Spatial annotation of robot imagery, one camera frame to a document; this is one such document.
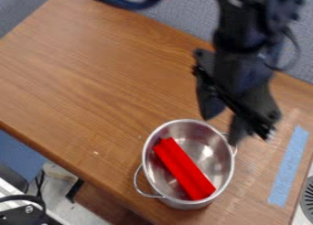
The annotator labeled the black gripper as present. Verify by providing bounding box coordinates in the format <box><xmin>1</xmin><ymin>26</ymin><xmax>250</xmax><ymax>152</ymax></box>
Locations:
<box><xmin>193</xmin><ymin>48</ymin><xmax>281</xmax><ymax>145</ymax></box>

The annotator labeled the silver metal pot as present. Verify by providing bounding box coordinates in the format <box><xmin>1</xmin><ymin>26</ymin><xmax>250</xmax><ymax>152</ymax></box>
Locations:
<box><xmin>137</xmin><ymin>119</ymin><xmax>237</xmax><ymax>209</ymax></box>

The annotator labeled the grey fan grille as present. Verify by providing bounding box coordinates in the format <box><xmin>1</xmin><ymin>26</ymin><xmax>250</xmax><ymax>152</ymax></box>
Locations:
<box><xmin>300</xmin><ymin>176</ymin><xmax>313</xmax><ymax>223</ymax></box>

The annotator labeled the blue tape strip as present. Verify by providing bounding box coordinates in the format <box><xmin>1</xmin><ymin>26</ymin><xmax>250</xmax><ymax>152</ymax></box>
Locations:
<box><xmin>268</xmin><ymin>126</ymin><xmax>309</xmax><ymax>208</ymax></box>

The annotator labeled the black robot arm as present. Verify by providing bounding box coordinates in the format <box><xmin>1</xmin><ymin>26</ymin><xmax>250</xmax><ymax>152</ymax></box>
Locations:
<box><xmin>193</xmin><ymin>0</ymin><xmax>305</xmax><ymax>145</ymax></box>

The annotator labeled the red rectangular block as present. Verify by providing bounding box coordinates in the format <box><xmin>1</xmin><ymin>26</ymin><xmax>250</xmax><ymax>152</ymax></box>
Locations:
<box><xmin>153</xmin><ymin>137</ymin><xmax>217</xmax><ymax>200</ymax></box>

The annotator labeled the black device with handle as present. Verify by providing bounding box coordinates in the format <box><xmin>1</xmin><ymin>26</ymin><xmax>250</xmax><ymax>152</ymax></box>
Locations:
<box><xmin>0</xmin><ymin>195</ymin><xmax>63</xmax><ymax>225</ymax></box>

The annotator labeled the black cable under table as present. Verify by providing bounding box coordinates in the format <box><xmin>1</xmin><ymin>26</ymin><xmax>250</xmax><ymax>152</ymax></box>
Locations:
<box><xmin>34</xmin><ymin>168</ymin><xmax>47</xmax><ymax>206</ymax></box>

